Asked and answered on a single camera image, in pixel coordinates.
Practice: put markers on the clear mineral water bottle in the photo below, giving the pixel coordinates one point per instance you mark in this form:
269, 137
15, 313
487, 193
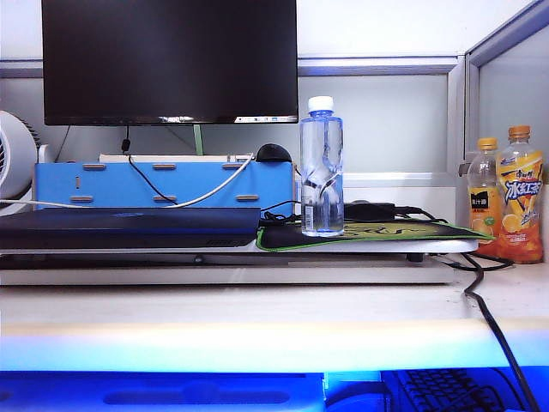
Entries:
321, 171

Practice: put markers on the dark closed laptop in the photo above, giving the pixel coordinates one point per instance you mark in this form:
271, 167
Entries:
128, 227

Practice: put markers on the small orange juice bottle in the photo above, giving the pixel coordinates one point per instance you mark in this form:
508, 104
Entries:
484, 193

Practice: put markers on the large yellow iced tea bottle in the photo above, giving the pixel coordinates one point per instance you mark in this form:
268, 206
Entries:
521, 201

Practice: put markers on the black computer mouse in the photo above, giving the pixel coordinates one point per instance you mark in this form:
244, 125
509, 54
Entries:
273, 153

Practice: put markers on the white desk riser platform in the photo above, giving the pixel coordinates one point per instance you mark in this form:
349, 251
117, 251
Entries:
214, 274

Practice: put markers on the black power adapter brick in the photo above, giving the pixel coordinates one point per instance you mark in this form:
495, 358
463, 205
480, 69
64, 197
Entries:
369, 211

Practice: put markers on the green strip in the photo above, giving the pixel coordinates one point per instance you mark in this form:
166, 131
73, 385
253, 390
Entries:
197, 139

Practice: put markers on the black green-edged mouse pad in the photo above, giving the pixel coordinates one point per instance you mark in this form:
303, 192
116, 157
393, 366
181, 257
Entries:
386, 234

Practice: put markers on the black computer monitor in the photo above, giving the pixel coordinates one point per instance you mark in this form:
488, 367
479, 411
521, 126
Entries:
171, 60

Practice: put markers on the black keyboard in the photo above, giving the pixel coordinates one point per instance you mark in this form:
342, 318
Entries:
437, 386

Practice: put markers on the white round desk fan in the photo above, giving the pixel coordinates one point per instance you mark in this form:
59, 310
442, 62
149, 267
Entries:
17, 171

